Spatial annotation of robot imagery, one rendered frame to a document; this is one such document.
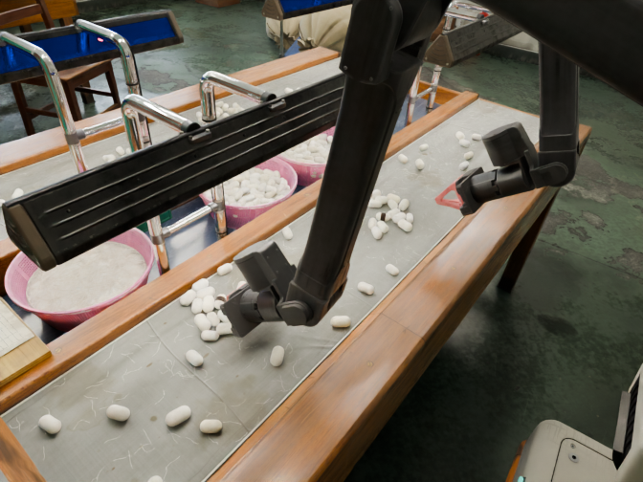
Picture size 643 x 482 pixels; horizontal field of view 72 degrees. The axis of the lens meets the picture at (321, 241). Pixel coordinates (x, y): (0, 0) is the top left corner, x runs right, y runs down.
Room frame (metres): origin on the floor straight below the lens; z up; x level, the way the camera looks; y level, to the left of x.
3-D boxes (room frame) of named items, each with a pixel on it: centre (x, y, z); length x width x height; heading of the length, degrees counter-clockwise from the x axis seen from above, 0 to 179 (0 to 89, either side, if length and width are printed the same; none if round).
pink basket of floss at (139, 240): (0.63, 0.47, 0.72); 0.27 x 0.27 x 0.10
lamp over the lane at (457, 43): (1.39, -0.43, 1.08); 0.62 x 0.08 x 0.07; 144
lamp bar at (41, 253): (0.60, 0.14, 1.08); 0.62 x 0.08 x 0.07; 144
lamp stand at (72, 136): (0.89, 0.52, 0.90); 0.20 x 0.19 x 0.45; 144
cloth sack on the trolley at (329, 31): (4.04, 0.06, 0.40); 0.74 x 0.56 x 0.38; 150
